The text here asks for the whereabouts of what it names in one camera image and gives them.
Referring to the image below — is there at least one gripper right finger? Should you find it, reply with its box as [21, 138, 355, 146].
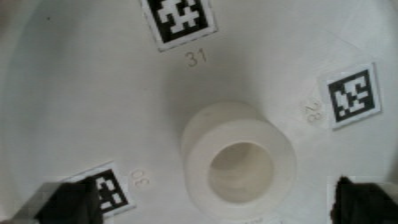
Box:
[330, 176, 398, 224]

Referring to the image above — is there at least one white round table top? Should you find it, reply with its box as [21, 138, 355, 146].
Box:
[0, 0, 398, 224]

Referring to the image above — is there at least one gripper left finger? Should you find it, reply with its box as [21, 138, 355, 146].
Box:
[26, 177, 102, 224]

